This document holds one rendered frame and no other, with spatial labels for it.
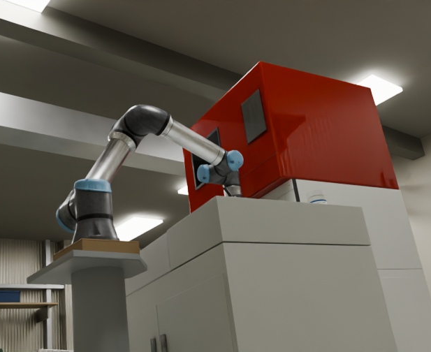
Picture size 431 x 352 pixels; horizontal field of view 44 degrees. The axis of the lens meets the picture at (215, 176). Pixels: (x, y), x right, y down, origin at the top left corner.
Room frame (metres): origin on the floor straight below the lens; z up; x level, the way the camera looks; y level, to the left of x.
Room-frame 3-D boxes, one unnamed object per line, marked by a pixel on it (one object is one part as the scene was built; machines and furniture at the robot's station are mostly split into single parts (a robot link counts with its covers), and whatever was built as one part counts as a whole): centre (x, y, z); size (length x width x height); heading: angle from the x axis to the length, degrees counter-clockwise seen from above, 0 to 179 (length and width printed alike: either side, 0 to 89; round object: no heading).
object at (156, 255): (2.10, 0.31, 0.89); 0.55 x 0.09 x 0.14; 34
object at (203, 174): (2.08, 0.00, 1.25); 0.11 x 0.11 x 0.08; 38
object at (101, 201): (1.63, 0.41, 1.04); 0.13 x 0.12 x 0.14; 38
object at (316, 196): (1.94, -0.37, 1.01); 0.07 x 0.07 x 0.10
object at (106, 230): (1.63, 0.40, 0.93); 0.15 x 0.15 x 0.10
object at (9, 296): (8.90, 3.82, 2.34); 0.50 x 0.37 x 0.20; 133
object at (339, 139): (2.70, -0.37, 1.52); 0.81 x 0.75 x 0.60; 34
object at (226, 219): (1.87, -0.16, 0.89); 0.62 x 0.35 x 0.14; 124
